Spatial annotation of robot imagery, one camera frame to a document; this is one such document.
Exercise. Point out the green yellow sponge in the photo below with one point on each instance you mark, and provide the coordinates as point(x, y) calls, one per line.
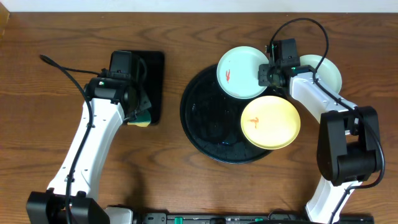
point(141, 119)

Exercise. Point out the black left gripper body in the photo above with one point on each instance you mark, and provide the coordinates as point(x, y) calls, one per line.
point(142, 104)

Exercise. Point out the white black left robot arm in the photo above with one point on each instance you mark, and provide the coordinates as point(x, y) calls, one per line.
point(112, 98)

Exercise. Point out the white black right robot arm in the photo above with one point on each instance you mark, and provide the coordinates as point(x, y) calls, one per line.
point(349, 148)

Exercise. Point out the black rectangular tray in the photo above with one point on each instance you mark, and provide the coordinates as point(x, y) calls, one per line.
point(153, 82)

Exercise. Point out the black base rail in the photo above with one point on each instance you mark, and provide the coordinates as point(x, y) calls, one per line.
point(217, 218)

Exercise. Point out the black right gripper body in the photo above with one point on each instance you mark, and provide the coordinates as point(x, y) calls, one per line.
point(267, 74)

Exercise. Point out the black round tray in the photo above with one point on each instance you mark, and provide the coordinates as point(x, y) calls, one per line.
point(211, 120)

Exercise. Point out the mint plate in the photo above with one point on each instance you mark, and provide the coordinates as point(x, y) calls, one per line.
point(237, 72)
point(328, 71)

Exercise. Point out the yellow plate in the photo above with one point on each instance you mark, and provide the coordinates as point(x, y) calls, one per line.
point(270, 122)

